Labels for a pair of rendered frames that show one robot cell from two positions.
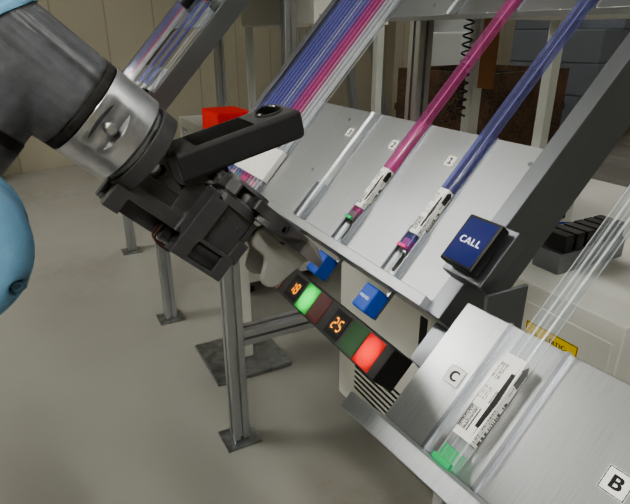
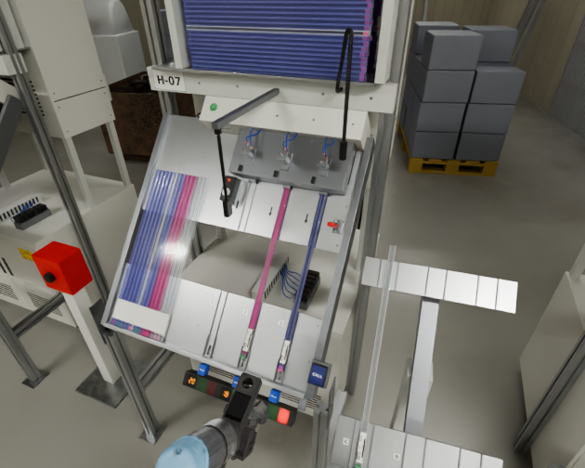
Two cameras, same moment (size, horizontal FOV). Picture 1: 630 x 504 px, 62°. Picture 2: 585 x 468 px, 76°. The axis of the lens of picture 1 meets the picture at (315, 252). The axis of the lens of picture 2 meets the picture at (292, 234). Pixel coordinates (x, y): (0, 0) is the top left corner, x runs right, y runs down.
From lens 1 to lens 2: 69 cm
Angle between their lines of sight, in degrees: 36
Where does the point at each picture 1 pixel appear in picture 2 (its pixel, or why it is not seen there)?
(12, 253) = not seen: outside the picture
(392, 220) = (266, 355)
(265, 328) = (152, 374)
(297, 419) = (177, 399)
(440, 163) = (277, 324)
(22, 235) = not seen: outside the picture
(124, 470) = not seen: outside the picture
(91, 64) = (221, 440)
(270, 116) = (252, 387)
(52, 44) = (215, 450)
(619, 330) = (340, 335)
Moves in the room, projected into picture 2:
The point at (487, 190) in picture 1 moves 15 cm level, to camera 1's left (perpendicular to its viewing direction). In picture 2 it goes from (305, 338) to (258, 370)
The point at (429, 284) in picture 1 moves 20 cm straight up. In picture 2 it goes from (298, 383) to (298, 331)
